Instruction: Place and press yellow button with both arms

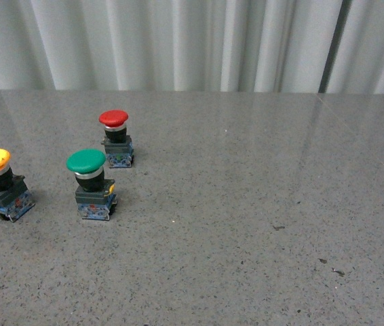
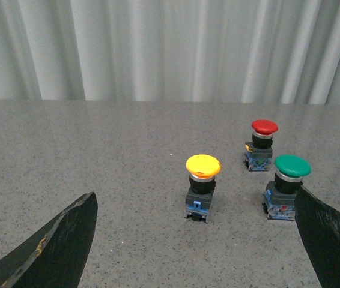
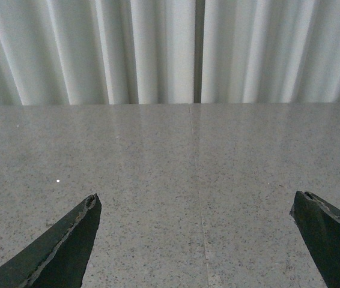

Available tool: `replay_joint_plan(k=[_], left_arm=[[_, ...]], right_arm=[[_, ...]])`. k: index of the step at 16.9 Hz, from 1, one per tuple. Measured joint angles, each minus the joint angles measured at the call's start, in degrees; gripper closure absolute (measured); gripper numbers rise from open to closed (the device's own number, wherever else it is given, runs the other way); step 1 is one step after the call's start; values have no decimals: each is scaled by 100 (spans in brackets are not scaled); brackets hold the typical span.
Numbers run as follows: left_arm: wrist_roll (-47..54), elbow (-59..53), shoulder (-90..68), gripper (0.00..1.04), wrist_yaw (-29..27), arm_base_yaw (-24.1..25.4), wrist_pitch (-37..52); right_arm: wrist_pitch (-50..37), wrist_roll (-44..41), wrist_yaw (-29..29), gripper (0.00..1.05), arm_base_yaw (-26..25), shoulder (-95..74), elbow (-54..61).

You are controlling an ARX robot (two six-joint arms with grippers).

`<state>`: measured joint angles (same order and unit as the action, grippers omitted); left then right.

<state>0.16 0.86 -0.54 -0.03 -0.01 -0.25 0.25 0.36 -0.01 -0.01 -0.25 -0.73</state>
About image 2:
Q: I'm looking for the green push button switch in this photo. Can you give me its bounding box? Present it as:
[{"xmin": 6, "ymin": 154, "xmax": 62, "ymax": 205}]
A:
[{"xmin": 263, "ymin": 154, "xmax": 311, "ymax": 221}]

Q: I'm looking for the red push button switch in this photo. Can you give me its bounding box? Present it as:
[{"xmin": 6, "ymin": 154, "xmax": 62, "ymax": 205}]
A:
[{"xmin": 244, "ymin": 119, "xmax": 279, "ymax": 172}]

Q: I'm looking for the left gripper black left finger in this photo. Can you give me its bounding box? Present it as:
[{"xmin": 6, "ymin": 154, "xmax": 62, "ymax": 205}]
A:
[{"xmin": 0, "ymin": 192, "xmax": 98, "ymax": 287}]

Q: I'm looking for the yellow push button switch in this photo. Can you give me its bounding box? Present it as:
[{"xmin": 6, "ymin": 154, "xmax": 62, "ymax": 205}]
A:
[{"xmin": 184, "ymin": 154, "xmax": 222, "ymax": 223}]

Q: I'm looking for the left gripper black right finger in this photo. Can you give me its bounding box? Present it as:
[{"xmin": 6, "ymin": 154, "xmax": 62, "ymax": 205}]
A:
[{"xmin": 295, "ymin": 187, "xmax": 340, "ymax": 287}]

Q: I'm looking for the white pleated curtain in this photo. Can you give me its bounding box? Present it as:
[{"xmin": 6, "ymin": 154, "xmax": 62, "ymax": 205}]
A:
[{"xmin": 0, "ymin": 1, "xmax": 340, "ymax": 104}]

